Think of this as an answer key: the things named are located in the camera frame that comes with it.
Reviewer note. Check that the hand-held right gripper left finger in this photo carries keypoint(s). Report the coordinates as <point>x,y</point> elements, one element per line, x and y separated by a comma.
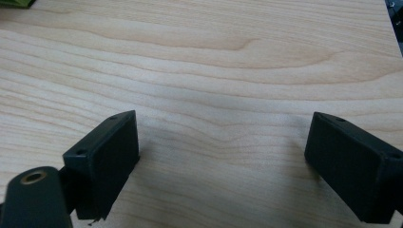
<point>104,164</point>

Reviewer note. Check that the green box lid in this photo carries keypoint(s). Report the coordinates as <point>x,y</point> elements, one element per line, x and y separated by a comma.
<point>15,2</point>

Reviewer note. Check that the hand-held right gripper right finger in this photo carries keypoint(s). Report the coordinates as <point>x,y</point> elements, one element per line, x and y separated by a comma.
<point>351,164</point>

